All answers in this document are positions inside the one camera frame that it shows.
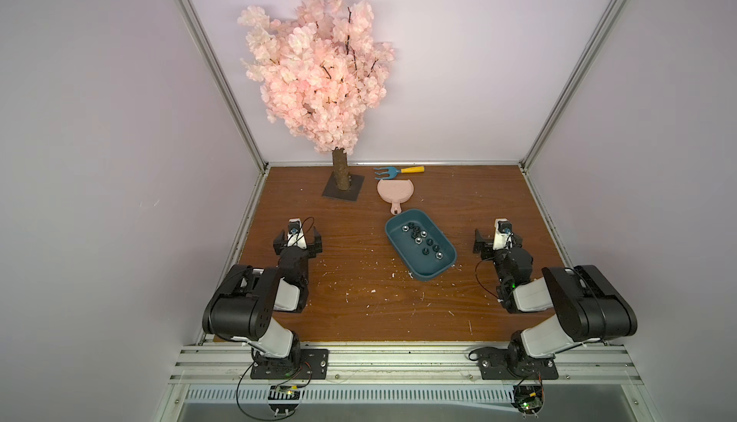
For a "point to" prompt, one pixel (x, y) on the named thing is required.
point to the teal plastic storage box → (424, 246)
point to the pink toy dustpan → (395, 192)
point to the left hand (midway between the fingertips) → (302, 227)
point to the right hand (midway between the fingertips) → (497, 226)
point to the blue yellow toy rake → (392, 172)
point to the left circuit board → (283, 392)
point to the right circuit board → (528, 399)
